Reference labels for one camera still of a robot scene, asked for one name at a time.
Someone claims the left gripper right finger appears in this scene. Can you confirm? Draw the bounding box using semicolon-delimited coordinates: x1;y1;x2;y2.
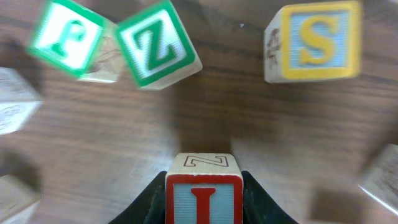
241;170;298;224

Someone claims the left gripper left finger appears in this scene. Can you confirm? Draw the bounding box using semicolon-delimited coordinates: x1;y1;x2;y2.
109;171;167;224

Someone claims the red I block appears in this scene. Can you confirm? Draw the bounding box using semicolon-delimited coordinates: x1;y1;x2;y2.
165;153;244;224

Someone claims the blue P block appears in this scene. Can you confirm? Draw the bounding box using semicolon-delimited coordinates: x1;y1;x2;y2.
358;144;397;215

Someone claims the yellow C block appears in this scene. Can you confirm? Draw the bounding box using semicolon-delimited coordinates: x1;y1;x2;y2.
1;175;41;224

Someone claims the green Z block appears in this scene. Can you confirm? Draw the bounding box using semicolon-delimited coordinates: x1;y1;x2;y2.
114;1;203;90

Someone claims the green L block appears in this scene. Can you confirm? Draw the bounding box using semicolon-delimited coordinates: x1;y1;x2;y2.
1;67;42;135

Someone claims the yellow S block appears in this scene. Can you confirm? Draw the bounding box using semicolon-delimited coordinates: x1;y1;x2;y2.
263;1;362;83

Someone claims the green J block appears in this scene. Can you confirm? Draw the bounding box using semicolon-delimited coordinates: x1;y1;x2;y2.
27;0;125;83

